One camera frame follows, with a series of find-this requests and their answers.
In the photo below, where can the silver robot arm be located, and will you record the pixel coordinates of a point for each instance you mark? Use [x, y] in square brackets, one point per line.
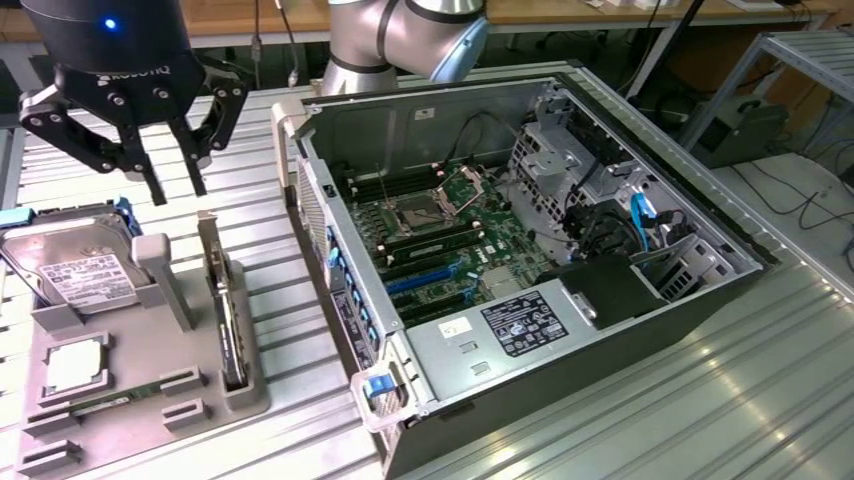
[360, 40]

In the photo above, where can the green motherboard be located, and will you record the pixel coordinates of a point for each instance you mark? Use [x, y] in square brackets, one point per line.
[507, 240]

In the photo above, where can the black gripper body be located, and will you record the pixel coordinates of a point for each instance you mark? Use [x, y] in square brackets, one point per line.
[113, 45]

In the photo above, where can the wooden desk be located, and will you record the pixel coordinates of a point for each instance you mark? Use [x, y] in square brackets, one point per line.
[600, 12]

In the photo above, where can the installed dark RAM stick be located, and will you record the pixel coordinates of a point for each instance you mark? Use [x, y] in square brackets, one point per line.
[434, 247]

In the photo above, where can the thin locking lever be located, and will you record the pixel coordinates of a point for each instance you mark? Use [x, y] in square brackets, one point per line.
[386, 190]

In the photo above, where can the silver CPU chip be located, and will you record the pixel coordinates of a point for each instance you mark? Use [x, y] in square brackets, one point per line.
[75, 367]

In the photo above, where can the open black PC case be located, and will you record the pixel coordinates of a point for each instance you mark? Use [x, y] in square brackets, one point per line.
[600, 360]

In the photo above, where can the grey metal shelf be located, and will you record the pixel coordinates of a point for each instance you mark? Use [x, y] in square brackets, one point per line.
[814, 55]

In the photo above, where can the perforated silver disk bay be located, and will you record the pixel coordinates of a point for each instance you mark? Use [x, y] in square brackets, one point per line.
[543, 165]

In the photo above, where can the silver hard disk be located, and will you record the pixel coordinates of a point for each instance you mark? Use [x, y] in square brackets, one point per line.
[73, 260]

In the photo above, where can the black expansion slot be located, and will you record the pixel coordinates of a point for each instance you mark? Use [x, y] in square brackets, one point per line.
[427, 300]
[434, 313]

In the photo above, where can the blue case latch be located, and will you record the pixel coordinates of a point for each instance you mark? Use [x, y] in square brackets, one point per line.
[378, 387]

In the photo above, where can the green loose RAM stick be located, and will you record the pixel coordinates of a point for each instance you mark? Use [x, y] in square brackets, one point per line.
[127, 397]

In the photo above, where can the black RAM slot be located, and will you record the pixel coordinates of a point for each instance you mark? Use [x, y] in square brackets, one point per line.
[430, 239]
[427, 232]

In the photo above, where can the cyan plastic tab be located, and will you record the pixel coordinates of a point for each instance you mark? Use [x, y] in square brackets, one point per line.
[16, 218]

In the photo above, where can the grey parts rack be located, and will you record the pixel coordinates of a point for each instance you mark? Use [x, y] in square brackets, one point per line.
[153, 350]

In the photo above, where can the metal socket cover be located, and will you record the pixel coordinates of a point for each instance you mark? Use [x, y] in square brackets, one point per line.
[463, 187]

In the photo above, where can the blue disk caddy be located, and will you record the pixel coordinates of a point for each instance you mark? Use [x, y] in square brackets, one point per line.
[128, 215]

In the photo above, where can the black box device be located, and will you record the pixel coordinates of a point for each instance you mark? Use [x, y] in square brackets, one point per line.
[747, 130]

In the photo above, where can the silver chipset heatsink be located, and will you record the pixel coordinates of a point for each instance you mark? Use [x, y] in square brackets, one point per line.
[503, 280]

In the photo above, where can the black graphics card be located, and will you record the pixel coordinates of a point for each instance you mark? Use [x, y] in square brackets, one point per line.
[227, 310]

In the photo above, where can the CPU socket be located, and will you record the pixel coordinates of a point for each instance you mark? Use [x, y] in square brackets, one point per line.
[416, 217]

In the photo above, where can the blue slot latch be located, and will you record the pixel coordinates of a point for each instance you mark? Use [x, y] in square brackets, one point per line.
[374, 338]
[363, 315]
[335, 261]
[331, 238]
[352, 295]

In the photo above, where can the small silver disk bay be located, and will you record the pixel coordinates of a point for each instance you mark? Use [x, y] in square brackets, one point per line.
[700, 260]

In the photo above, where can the silver power supply unit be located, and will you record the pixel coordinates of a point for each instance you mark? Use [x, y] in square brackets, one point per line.
[454, 360]

